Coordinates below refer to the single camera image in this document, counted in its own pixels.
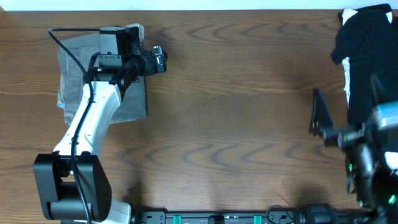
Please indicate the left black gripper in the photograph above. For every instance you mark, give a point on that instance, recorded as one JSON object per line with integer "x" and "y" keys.
{"x": 161, "y": 63}

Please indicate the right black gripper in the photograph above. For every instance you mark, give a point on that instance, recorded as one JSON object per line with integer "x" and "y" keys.
{"x": 321, "y": 120}

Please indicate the grey shorts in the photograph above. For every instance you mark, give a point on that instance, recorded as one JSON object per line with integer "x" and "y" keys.
{"x": 133, "y": 106}

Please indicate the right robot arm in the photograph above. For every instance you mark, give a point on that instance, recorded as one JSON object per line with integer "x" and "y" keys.
{"x": 370, "y": 149}

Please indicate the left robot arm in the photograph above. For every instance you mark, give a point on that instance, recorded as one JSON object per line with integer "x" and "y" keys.
{"x": 71, "y": 181}

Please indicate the black garment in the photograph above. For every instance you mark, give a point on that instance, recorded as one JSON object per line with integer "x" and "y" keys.
{"x": 369, "y": 41}

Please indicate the folded khaki shorts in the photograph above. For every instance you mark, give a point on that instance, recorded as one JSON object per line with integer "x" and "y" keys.
{"x": 61, "y": 100}

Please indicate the white garment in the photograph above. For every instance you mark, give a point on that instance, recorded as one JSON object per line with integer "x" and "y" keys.
{"x": 347, "y": 14}

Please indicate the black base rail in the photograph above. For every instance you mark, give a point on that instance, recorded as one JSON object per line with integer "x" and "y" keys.
{"x": 275, "y": 215}

